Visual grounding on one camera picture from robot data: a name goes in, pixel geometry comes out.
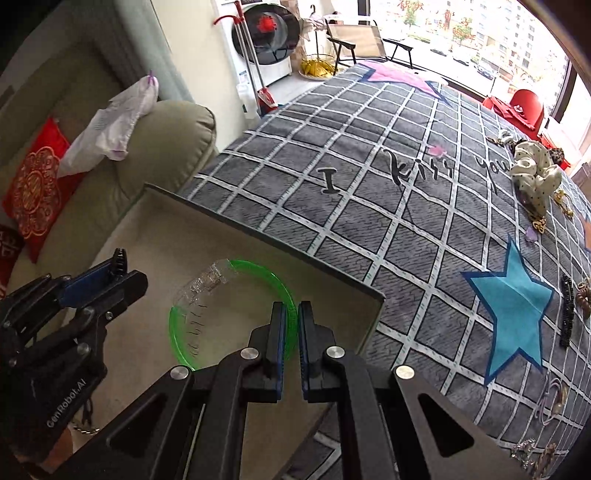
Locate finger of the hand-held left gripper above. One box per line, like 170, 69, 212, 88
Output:
2, 248, 128, 331
23, 271, 149, 366

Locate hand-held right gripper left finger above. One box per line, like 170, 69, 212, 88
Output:
46, 301, 288, 480

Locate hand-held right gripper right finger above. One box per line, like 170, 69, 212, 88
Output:
298, 301, 532, 480

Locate green plastic bangle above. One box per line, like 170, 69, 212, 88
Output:
168, 259, 299, 371

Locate grey cardboard box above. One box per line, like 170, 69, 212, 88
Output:
69, 182, 386, 480

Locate clear hair claw clip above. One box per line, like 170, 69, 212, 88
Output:
173, 259, 241, 308

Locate person's left hand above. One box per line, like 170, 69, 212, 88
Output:
41, 427, 77, 464

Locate red embroidered cushion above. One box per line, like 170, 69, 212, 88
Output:
2, 117, 84, 264

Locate grey checked blanket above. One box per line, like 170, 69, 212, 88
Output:
178, 60, 591, 480

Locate beige sofa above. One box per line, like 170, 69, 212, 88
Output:
0, 41, 218, 296

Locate white plastic bag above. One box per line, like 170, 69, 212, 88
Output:
58, 71, 160, 179

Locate grey curtain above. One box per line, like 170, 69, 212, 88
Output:
69, 0, 186, 103

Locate black rhinestone barrette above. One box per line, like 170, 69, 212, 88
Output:
558, 273, 576, 348

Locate yellow basket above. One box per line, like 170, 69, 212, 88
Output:
299, 54, 337, 80

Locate white polka dot scrunchie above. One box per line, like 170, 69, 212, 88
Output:
510, 138, 564, 216

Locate white washing machine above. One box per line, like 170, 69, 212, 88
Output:
217, 0, 301, 89

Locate red cloth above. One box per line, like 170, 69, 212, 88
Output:
482, 95, 513, 121

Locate beige folding chair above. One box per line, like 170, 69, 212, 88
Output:
323, 18, 417, 70

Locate leopard print scrunchie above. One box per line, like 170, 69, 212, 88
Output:
485, 129, 569, 167

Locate red plastic chair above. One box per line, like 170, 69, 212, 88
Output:
508, 89, 546, 140

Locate red handled mop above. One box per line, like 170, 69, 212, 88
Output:
212, 2, 278, 110

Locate hair tie with gold charm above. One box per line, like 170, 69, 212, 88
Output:
538, 376, 571, 424

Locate brown braided bracelet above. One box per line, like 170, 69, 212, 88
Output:
531, 443, 560, 476

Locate brown bead bracelet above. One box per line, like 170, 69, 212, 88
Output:
575, 282, 591, 319

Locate gold bracelet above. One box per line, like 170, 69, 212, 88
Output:
554, 189, 576, 218

